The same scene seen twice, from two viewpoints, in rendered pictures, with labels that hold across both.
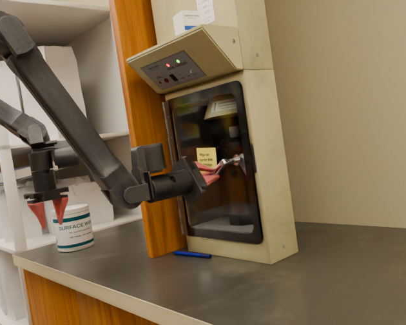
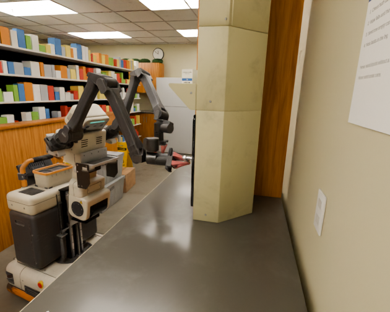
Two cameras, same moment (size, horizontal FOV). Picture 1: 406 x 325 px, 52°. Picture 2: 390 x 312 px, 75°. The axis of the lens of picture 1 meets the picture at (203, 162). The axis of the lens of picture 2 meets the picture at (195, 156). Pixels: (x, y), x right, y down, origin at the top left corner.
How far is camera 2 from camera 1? 1.05 m
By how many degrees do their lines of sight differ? 54
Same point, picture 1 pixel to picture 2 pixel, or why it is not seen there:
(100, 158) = (127, 138)
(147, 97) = not seen: hidden behind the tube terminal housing
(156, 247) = not seen: hidden behind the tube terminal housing
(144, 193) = (139, 159)
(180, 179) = (160, 158)
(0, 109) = (153, 101)
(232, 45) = (189, 95)
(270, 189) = (202, 181)
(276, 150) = (213, 161)
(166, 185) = (151, 158)
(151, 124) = not seen: hidden behind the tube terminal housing
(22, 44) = (102, 90)
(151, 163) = (147, 147)
